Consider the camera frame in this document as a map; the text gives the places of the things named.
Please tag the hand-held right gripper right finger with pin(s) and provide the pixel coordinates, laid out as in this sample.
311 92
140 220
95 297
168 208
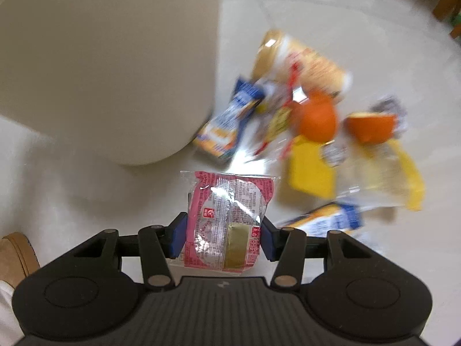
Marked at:
268 241

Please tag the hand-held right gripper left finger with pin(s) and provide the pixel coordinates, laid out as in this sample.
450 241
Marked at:
179 236

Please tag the pink snack packet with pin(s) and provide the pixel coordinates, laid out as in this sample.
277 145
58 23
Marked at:
223 216

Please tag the yellow clear plastic bag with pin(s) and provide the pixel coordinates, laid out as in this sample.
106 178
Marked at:
309 173

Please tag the large orange snack bag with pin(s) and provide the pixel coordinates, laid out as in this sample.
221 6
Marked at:
317 66

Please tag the beige plastic bin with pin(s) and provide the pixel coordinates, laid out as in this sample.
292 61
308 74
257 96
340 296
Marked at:
108 61

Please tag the blue orange snack wrapper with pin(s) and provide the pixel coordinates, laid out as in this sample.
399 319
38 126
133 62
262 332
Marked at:
230 122
331 220

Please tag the clear red yellow wrapper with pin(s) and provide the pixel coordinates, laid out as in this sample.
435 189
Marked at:
277 124

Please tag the orange peel half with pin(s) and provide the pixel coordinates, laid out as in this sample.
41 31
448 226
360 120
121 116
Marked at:
317 119
371 127

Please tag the tan slipper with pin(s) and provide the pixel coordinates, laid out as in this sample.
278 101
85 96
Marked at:
18 256

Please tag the crumpled white printed wrapper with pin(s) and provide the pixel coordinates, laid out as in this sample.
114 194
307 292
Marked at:
396 113

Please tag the white cloth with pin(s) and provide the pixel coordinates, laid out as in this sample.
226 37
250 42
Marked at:
7 313

